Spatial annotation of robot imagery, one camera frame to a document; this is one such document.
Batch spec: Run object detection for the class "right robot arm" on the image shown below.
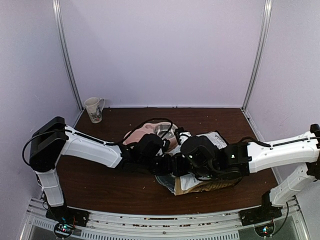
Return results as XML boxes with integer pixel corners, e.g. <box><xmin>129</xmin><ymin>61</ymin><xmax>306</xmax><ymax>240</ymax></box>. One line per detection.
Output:
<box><xmin>170</xmin><ymin>124</ymin><xmax>320</xmax><ymax>221</ymax></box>

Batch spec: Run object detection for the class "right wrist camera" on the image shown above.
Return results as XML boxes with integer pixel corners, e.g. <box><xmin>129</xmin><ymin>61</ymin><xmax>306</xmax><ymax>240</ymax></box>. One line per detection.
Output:
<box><xmin>174</xmin><ymin>127</ymin><xmax>192</xmax><ymax>145</ymax></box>

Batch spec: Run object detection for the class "left rear aluminium post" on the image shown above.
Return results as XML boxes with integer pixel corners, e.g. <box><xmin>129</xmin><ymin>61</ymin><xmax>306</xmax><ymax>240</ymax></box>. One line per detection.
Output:
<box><xmin>52</xmin><ymin>0</ymin><xmax>84</xmax><ymax>112</ymax></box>

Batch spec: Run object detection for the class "pink double pet bowl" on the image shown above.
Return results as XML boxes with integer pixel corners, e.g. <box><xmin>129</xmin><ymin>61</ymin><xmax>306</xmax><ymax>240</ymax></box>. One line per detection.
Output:
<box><xmin>123</xmin><ymin>121</ymin><xmax>178</xmax><ymax>151</ymax></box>

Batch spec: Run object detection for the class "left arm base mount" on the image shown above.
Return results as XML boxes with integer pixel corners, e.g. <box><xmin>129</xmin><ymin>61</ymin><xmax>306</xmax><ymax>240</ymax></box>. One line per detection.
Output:
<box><xmin>42</xmin><ymin>194</ymin><xmax>90</xmax><ymax>240</ymax></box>

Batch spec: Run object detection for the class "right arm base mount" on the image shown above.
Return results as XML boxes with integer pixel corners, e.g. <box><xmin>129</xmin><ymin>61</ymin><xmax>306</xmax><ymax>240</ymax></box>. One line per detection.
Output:
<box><xmin>238</xmin><ymin>205</ymin><xmax>282</xmax><ymax>238</ymax></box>

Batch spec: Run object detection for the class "white patterned ceramic mug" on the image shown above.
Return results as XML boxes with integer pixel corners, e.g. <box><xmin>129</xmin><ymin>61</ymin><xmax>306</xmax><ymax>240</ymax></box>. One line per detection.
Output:
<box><xmin>84</xmin><ymin>97</ymin><xmax>105</xmax><ymax>124</ymax></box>

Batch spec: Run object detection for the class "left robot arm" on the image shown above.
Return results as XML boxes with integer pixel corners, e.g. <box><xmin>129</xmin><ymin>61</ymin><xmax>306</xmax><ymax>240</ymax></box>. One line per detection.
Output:
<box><xmin>21</xmin><ymin>116</ymin><xmax>171</xmax><ymax>222</ymax></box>

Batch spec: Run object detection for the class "aluminium post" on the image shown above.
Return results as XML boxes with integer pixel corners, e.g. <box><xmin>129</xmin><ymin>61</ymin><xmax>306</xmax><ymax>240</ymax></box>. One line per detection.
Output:
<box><xmin>52</xmin><ymin>0</ymin><xmax>84</xmax><ymax>112</ymax></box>
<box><xmin>241</xmin><ymin>0</ymin><xmax>273</xmax><ymax>112</ymax></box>

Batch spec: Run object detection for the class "right rear aluminium post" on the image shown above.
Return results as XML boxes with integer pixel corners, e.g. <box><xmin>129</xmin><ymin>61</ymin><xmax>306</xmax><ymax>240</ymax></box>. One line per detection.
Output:
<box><xmin>241</xmin><ymin>0</ymin><xmax>273</xmax><ymax>112</ymax></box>

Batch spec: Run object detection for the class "dog food bag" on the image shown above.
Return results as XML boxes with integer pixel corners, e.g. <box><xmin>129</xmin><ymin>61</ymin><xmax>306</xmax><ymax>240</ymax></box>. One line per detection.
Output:
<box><xmin>155</xmin><ymin>131</ymin><xmax>243</xmax><ymax>196</ymax></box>

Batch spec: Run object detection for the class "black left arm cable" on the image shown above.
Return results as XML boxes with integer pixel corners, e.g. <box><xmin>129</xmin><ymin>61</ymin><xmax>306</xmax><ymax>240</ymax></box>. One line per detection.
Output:
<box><xmin>22</xmin><ymin>117</ymin><xmax>176</xmax><ymax>166</ymax></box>

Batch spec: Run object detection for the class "front aluminium frame rail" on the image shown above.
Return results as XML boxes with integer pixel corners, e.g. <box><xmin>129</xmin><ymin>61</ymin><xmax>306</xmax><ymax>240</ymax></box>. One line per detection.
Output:
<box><xmin>22</xmin><ymin>197</ymin><xmax>308</xmax><ymax>240</ymax></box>

